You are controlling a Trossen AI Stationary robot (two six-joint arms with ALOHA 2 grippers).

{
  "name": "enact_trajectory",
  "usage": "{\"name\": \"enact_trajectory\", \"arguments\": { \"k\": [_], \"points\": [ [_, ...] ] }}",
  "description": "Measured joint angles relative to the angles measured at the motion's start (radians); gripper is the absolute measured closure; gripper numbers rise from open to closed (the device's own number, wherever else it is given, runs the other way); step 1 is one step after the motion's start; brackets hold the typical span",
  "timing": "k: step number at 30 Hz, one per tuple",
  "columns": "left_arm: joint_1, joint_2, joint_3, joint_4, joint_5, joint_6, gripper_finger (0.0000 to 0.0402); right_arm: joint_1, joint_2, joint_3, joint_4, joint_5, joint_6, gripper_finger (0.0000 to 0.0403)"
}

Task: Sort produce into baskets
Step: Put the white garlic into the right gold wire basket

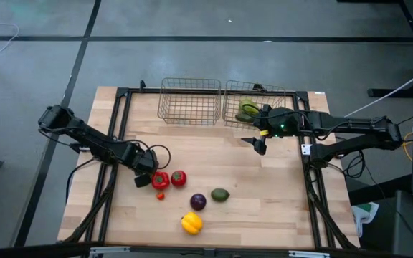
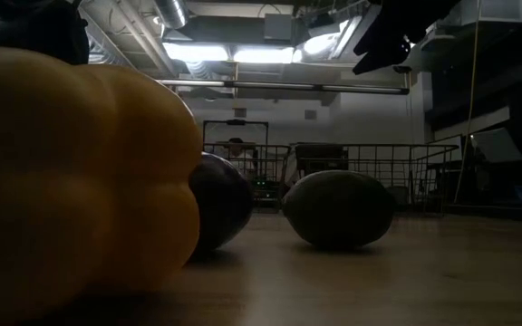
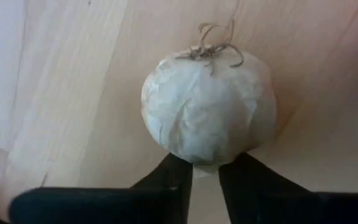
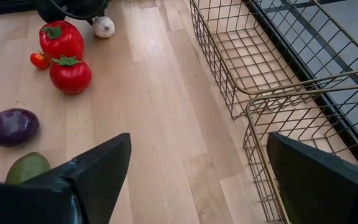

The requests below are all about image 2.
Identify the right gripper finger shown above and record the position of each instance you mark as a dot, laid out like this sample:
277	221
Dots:
383	52

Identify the dark green avocado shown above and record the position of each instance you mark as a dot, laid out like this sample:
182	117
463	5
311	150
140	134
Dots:
338	208

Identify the round purple eggplant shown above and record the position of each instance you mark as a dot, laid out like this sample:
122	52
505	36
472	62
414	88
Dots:
225	204

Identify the yellow bell pepper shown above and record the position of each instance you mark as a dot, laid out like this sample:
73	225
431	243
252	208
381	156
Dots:
70	181

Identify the grey ceiling box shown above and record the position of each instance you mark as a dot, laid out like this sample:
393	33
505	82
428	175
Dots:
279	27

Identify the long silver horizontal bar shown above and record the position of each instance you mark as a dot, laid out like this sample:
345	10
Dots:
265	84

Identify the black chair back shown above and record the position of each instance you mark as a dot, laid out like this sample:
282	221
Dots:
320	158

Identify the white tilted board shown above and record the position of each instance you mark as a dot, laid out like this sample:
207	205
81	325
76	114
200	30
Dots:
499	146

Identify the person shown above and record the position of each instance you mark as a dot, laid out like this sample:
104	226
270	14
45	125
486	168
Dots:
236	147

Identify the black device with green lights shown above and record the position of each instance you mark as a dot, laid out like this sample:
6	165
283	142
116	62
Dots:
265	190

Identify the black rectangular frame stand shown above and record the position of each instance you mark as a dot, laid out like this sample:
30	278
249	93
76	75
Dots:
236	122

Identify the black aluminium table frame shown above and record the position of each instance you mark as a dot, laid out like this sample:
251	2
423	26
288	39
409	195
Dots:
492	213

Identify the silver ventilation duct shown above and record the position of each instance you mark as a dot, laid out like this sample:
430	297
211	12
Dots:
172	12

